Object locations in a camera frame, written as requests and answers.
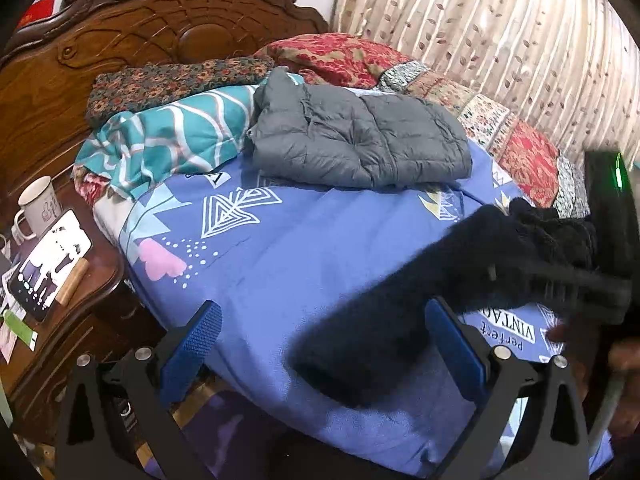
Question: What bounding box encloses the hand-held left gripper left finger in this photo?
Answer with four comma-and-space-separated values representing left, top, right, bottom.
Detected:
54, 300, 223, 480

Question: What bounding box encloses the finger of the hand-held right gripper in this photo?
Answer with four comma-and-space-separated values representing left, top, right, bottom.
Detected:
487, 255, 632, 313

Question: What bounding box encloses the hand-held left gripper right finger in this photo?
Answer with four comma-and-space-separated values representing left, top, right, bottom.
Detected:
424, 296, 593, 480

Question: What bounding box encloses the black fleece garment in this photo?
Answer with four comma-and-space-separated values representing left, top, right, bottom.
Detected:
290, 197, 601, 408

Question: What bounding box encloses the person's right hand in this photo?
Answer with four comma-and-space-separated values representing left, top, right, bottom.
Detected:
607, 337, 640, 381

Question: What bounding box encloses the blue printed bed sheet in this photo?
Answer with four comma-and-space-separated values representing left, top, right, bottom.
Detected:
95, 145, 616, 480

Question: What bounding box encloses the wooden nightstand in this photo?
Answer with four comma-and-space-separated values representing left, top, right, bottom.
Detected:
0, 175, 166, 446

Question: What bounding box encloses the wooden phone stand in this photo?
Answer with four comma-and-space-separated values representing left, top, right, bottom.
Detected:
55, 257, 90, 307

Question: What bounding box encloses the smartphone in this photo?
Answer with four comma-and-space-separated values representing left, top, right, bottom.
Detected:
7, 209, 93, 323

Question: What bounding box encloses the green and white card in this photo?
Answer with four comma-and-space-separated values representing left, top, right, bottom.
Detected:
2, 310, 38, 351

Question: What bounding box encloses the white mug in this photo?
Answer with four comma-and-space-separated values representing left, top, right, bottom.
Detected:
12, 176, 63, 243

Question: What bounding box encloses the teal wave-patterned quilt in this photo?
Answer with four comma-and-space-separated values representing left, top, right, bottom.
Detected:
75, 72, 306, 201

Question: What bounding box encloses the beige leaf-print curtain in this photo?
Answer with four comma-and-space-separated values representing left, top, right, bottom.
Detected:
330, 0, 640, 171

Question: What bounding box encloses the grey down jacket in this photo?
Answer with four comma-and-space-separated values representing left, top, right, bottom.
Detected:
247, 67, 473, 188

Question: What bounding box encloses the dark floral pillow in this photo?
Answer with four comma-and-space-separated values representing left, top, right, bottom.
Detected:
85, 55, 276, 128

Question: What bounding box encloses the red floral patchwork quilt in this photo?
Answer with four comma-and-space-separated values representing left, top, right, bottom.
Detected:
252, 32, 591, 221

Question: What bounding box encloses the carved wooden headboard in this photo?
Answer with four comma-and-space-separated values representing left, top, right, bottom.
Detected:
0, 0, 328, 196

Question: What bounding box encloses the red wall calendar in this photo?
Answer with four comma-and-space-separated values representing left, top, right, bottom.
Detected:
17, 0, 66, 31

